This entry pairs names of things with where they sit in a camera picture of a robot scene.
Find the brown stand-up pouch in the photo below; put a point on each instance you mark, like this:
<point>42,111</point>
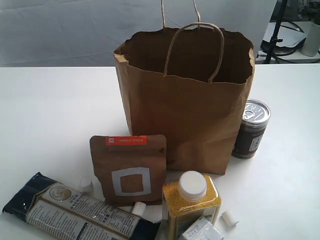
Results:
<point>130,169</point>

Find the dark can with pull-tab lid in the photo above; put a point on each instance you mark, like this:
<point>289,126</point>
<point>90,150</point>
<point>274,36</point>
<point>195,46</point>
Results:
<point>255,119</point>

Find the white backdrop cloth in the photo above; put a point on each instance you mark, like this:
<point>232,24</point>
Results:
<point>84,33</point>

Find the white marshmallow middle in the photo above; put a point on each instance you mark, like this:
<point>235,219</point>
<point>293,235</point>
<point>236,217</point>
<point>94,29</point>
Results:
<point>139,208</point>

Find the yellow grain bottle white cap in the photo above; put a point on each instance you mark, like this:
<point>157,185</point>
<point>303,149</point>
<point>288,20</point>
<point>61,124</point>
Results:
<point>184,200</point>

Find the black light stand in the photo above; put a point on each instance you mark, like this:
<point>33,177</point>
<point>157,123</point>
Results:
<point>278,14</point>

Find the white marshmallow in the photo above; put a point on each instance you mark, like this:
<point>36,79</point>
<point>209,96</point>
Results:
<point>139,208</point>
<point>229,219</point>
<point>86,185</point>

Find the white marshmallow right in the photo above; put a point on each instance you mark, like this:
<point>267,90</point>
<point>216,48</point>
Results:
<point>229,219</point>

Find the brown paper shopping bag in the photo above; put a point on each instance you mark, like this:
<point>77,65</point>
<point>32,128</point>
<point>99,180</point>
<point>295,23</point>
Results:
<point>191,85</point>

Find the small grey-white carton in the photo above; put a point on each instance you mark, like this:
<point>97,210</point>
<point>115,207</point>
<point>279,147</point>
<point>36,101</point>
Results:
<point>201,229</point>

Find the dark blue noodle package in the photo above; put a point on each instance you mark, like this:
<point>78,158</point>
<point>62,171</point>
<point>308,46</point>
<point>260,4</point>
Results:
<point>68,214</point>

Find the white marshmallow left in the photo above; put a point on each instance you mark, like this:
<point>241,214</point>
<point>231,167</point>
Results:
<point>86,185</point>

